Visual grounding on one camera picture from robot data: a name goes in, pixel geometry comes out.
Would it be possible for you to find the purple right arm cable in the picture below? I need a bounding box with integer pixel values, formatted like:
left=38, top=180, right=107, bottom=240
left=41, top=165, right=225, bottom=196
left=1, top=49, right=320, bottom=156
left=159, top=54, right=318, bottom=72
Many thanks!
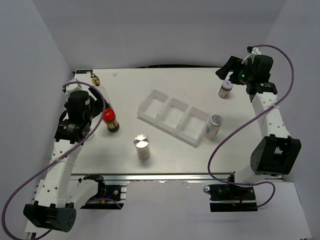
left=207, top=44, right=296, bottom=210

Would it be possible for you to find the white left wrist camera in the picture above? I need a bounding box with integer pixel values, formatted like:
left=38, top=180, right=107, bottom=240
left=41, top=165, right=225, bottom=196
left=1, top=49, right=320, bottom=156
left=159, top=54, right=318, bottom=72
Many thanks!
left=62, top=78, right=82, bottom=97

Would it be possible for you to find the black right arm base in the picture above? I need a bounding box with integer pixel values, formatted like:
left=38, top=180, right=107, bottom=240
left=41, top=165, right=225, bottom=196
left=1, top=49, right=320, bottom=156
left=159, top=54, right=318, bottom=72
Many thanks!
left=203, top=184, right=258, bottom=213

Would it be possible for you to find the white jar silver lid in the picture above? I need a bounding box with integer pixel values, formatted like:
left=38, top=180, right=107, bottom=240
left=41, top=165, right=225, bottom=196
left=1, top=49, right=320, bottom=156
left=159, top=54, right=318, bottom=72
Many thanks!
left=133, top=133, right=151, bottom=160

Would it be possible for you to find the blue-label jar silver lid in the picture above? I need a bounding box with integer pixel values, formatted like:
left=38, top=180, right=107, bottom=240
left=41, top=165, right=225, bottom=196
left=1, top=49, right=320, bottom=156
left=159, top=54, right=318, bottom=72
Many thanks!
left=204, top=114, right=223, bottom=140

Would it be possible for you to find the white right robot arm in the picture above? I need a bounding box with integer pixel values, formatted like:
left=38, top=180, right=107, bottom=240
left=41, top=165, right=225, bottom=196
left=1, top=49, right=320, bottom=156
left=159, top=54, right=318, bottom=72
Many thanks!
left=216, top=54, right=302, bottom=200

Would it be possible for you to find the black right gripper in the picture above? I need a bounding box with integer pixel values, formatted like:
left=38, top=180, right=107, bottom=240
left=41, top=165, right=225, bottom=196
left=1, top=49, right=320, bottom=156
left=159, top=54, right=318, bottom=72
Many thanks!
left=215, top=56, right=255, bottom=86

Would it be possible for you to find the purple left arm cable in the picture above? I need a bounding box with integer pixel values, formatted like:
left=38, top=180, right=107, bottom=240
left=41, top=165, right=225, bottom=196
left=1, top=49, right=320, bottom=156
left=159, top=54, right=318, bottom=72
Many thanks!
left=0, top=82, right=108, bottom=240

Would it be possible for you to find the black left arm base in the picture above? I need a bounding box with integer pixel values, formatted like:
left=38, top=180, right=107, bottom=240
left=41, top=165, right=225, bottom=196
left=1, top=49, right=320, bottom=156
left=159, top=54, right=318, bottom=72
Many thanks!
left=78, top=174, right=125, bottom=210

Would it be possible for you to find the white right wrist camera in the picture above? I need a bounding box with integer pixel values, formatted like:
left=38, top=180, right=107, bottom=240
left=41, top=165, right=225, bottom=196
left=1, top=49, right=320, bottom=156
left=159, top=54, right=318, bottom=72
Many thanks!
left=241, top=46, right=261, bottom=65

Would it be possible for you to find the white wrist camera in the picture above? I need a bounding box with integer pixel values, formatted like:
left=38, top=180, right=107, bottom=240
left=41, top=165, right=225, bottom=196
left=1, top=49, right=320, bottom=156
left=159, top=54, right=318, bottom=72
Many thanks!
left=241, top=46, right=261, bottom=65
left=62, top=78, right=82, bottom=97

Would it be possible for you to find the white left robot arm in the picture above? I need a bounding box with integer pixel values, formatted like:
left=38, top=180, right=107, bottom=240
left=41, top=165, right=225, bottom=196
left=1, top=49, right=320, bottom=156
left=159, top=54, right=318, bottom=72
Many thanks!
left=23, top=87, right=108, bottom=233

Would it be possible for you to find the clear glass bottle gold cap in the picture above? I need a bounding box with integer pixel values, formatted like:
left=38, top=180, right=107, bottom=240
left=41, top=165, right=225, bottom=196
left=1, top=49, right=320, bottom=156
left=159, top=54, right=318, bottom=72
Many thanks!
left=90, top=73, right=113, bottom=109

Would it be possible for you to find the red-lid brown sauce jar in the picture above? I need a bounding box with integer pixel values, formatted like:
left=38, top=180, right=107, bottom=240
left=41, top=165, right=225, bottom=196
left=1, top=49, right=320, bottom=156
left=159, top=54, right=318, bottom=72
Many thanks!
left=102, top=108, right=120, bottom=133

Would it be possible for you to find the small jar white lid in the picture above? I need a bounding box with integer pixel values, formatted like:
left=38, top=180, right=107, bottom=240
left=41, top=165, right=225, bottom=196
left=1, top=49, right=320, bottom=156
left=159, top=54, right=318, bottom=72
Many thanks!
left=218, top=80, right=234, bottom=99

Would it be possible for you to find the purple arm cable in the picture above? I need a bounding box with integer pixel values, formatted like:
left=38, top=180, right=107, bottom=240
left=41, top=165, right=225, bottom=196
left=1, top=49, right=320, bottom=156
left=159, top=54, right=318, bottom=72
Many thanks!
left=207, top=44, right=296, bottom=210
left=0, top=82, right=108, bottom=240

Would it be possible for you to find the white three-compartment organizer tray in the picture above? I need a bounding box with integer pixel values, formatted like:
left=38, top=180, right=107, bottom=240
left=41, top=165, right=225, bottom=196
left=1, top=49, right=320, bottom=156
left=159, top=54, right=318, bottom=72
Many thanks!
left=137, top=89, right=212, bottom=147

